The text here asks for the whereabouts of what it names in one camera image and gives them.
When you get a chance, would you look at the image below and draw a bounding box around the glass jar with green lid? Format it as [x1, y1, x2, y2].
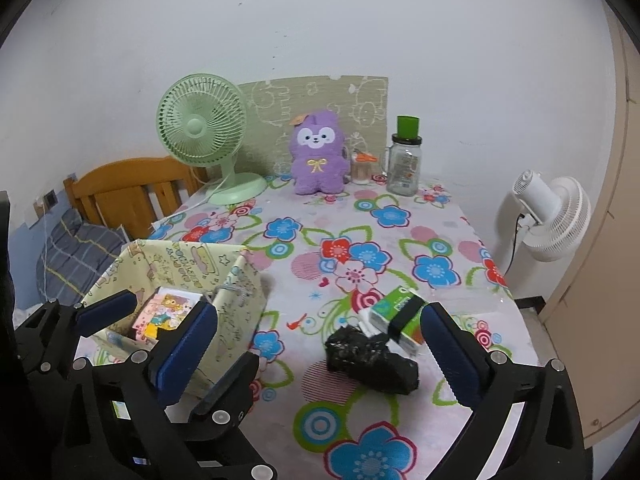
[382, 116, 423, 196]

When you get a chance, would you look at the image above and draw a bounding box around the black fan cable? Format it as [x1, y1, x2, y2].
[502, 214, 526, 276]

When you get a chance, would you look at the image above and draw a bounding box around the beige wooden cabinet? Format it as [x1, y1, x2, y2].
[542, 5, 640, 448]

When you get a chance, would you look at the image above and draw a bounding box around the floral tablecloth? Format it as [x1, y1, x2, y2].
[75, 172, 541, 480]

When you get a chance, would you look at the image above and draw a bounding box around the green patterned board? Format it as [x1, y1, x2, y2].
[237, 76, 389, 181]

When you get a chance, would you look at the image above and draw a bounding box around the green desk fan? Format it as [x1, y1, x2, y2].
[156, 73, 267, 206]

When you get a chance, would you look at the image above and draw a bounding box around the yellow cartoon tissue pack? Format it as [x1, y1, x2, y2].
[132, 291, 202, 346]

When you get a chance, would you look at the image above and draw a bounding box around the white standing fan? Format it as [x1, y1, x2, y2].
[502, 170, 592, 281]

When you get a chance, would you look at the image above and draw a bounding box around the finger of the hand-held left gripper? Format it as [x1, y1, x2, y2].
[170, 351, 278, 480]
[15, 289, 138, 377]

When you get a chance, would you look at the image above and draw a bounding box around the blue plaid pillow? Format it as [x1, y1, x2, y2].
[37, 208, 133, 306]

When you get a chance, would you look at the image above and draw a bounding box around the green orange tissue pack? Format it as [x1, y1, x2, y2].
[357, 285, 431, 356]

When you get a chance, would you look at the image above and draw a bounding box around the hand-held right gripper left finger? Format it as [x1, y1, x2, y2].
[49, 301, 218, 480]

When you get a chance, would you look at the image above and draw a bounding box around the black plastic bag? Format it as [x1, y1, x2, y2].
[325, 325, 421, 393]

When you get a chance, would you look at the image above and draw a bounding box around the purple plush toy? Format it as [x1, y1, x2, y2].
[289, 112, 351, 196]

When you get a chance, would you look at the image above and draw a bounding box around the pale yellow fabric storage box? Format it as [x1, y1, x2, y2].
[80, 239, 263, 401]

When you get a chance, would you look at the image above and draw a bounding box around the small jar with orange lid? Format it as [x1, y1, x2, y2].
[350, 150, 375, 184]

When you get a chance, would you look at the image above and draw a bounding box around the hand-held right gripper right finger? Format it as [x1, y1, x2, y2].
[419, 301, 587, 480]

